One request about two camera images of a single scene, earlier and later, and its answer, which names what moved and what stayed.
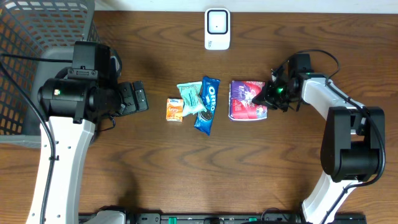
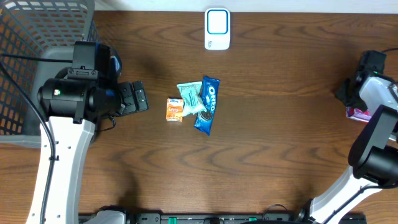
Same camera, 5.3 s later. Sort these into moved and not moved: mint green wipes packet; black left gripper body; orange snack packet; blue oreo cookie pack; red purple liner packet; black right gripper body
Moved: red purple liner packet; black right gripper body
Not moved: black left gripper body; blue oreo cookie pack; mint green wipes packet; orange snack packet
